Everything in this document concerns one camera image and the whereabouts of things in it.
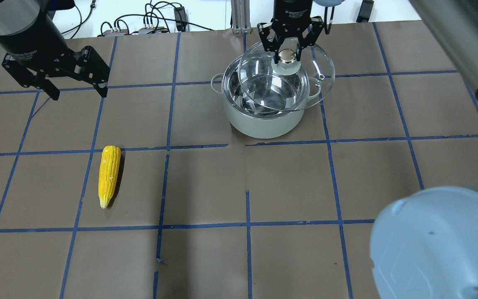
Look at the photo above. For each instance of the yellow corn cob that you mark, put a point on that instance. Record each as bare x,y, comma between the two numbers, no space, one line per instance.
108,173

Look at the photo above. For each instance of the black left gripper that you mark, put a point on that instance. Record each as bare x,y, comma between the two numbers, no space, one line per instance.
28,46

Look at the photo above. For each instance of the aluminium frame post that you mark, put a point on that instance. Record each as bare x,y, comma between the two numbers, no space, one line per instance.
240,13

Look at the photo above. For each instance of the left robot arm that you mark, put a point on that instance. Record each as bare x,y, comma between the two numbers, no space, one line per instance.
16,12

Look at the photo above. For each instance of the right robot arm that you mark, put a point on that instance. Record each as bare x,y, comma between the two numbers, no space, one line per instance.
354,215

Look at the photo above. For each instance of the pale green cooking pot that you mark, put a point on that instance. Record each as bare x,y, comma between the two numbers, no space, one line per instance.
270,107

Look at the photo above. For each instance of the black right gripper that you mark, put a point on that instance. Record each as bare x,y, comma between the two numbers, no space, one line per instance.
292,12

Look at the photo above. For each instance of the glass pot lid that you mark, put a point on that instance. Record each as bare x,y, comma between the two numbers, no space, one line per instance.
258,63

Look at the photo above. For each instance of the black power adapter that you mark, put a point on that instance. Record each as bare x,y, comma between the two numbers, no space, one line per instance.
181,20

